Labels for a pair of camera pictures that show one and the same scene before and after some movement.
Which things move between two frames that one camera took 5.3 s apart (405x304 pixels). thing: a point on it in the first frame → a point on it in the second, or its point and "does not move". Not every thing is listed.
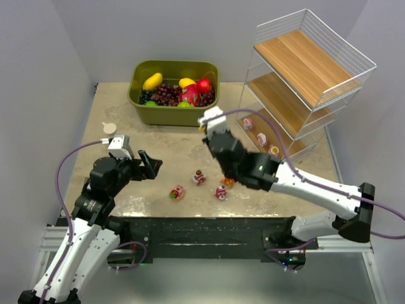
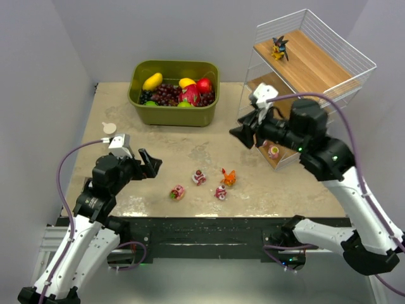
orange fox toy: (228, 181) does not move
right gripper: (216, 143) → (253, 125)
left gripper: (141, 168) does not move
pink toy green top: (273, 151) does not move
